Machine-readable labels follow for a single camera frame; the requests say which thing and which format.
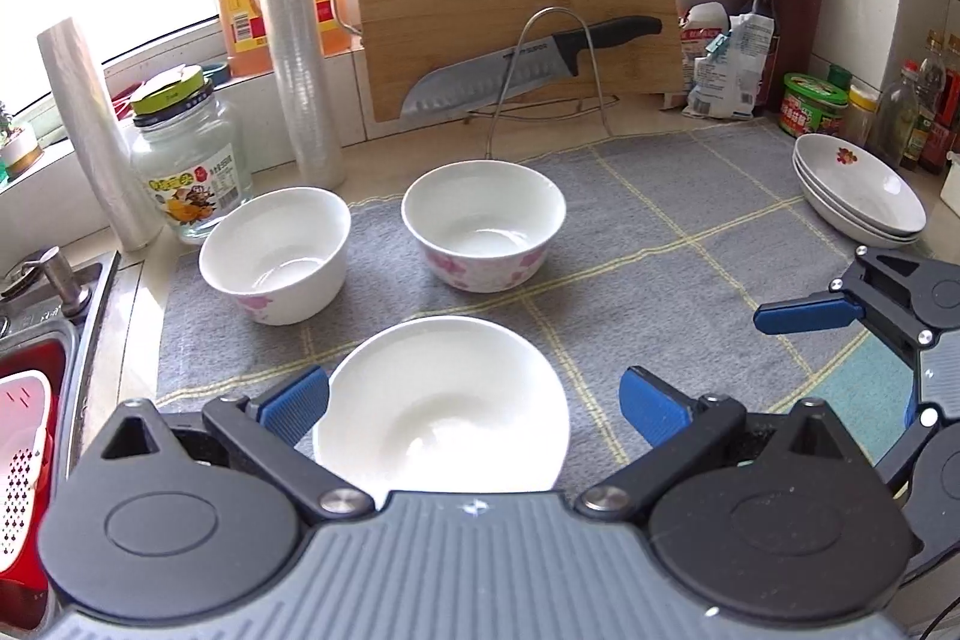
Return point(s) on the teal bag clip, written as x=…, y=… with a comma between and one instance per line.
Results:
x=718, y=48

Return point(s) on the white bowl pink flower print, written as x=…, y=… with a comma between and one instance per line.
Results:
x=270, y=242
x=480, y=212

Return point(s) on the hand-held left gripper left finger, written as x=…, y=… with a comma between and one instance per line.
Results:
x=296, y=404

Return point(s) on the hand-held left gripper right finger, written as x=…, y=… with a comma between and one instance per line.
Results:
x=649, y=407

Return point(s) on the white flower-print plate with stain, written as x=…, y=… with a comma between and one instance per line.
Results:
x=840, y=220

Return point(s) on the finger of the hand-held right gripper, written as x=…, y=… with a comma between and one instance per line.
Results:
x=802, y=314
x=911, y=441

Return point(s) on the white plastic box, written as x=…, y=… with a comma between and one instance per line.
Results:
x=951, y=186

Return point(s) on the orange and white seasoning packet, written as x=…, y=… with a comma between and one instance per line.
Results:
x=697, y=21

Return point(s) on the dark red knife block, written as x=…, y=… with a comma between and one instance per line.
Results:
x=799, y=25

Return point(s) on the glass jar green lid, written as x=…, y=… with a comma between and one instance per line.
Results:
x=187, y=160

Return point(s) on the green-labelled condiment bottle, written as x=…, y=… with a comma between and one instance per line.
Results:
x=921, y=138

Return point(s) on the grey checked cloth mat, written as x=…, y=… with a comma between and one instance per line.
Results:
x=675, y=280

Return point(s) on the plain white bowl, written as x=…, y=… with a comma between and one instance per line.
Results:
x=442, y=400

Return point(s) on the tall plastic wrap roll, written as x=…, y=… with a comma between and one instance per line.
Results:
x=292, y=48

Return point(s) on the white and pink strainer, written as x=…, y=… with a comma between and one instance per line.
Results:
x=22, y=460

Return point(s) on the metal sink plunger knob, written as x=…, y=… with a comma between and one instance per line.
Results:
x=64, y=284

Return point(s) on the short plastic wrap roll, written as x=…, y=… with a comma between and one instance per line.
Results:
x=90, y=130

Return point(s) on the yellow-lidded spice jar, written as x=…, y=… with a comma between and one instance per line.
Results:
x=860, y=119

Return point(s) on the blue and white seasoning packet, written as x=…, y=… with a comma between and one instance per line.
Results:
x=739, y=78

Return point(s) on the red plastic basin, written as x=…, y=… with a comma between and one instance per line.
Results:
x=37, y=359

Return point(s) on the stainless steel sink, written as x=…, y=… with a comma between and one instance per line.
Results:
x=97, y=310

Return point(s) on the green-lidded sauce jar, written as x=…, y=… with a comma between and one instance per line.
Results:
x=810, y=111

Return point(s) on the small green-capped bottle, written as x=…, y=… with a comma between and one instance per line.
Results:
x=838, y=76

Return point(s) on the clear glass bottle red cap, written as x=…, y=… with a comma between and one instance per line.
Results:
x=894, y=123

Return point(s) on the small plant pot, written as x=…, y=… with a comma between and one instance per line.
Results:
x=19, y=149

